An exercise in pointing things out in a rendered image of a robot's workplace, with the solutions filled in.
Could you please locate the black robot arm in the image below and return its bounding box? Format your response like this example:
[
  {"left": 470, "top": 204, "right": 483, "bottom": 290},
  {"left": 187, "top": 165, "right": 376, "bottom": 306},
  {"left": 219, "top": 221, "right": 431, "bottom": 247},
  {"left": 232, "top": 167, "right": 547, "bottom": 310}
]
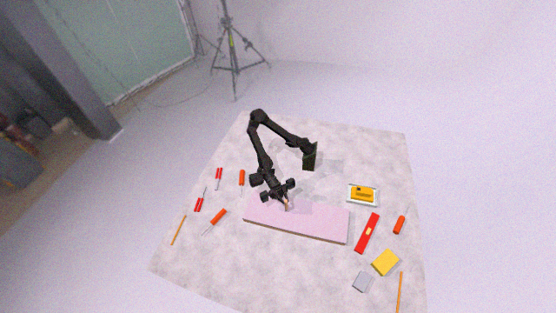
[{"left": 246, "top": 109, "right": 315, "bottom": 188}]

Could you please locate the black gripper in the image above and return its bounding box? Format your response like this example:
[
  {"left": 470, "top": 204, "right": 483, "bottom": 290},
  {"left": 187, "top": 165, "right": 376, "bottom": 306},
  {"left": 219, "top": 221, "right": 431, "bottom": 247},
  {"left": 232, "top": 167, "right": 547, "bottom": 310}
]
[{"left": 259, "top": 176, "right": 295, "bottom": 204}]

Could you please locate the white shallow tray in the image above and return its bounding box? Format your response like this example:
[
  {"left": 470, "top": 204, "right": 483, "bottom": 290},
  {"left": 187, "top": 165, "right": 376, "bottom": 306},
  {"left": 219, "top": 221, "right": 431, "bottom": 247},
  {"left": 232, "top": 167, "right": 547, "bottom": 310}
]
[{"left": 346, "top": 183, "right": 377, "bottom": 208}]

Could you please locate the pale pink panel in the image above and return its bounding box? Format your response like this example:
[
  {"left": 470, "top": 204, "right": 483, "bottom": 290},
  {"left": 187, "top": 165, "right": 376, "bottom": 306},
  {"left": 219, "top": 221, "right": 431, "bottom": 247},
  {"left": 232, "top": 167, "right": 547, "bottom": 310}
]
[{"left": 242, "top": 190, "right": 350, "bottom": 246}]

